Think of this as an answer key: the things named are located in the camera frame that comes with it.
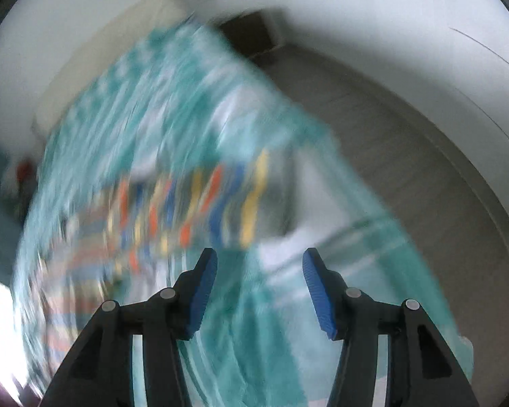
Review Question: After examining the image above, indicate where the multicolour striped cloth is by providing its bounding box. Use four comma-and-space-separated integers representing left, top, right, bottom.
38, 148, 272, 348

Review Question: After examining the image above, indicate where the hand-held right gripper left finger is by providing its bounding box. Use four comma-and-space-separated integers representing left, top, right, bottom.
40, 247, 219, 407

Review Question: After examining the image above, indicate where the teal checked blanket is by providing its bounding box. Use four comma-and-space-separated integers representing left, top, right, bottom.
11, 21, 476, 407

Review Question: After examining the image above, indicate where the dark wooden furniture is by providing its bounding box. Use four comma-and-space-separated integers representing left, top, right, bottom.
218, 11, 281, 60

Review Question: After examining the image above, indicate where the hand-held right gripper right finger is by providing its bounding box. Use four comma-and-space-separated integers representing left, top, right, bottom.
302, 247, 480, 407

